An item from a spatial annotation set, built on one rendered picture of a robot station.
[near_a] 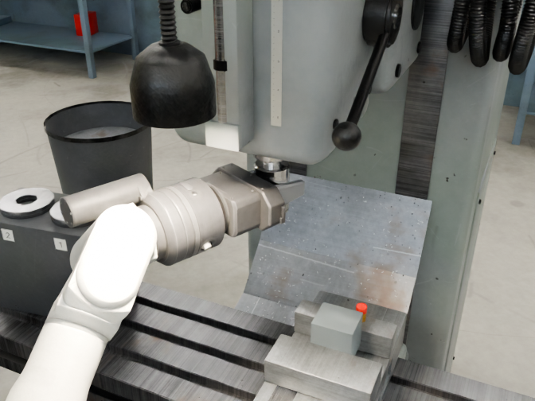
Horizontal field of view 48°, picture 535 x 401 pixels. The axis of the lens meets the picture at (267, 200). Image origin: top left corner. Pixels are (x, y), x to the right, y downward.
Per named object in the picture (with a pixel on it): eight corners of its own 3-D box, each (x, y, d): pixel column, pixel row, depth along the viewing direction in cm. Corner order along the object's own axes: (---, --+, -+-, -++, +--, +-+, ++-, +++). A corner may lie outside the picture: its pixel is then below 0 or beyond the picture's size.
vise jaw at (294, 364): (369, 416, 78) (371, 394, 76) (263, 381, 83) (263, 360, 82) (380, 384, 83) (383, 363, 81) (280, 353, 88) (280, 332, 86)
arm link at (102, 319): (167, 219, 64) (121, 340, 57) (140, 240, 71) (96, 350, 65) (111, 192, 61) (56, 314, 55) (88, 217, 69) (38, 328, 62)
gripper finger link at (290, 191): (300, 196, 80) (264, 211, 76) (301, 174, 78) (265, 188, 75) (308, 200, 79) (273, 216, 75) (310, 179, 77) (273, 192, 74)
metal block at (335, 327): (349, 367, 84) (352, 335, 81) (309, 356, 86) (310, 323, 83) (360, 344, 88) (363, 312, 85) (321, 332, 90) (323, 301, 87)
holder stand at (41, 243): (107, 330, 103) (90, 231, 93) (-2, 307, 109) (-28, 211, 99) (139, 290, 113) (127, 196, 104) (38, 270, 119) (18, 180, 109)
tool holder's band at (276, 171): (263, 181, 75) (263, 173, 75) (247, 165, 79) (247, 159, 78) (296, 173, 77) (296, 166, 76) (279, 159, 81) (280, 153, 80)
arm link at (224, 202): (287, 177, 71) (204, 209, 64) (285, 247, 75) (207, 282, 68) (223, 145, 79) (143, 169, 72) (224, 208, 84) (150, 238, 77)
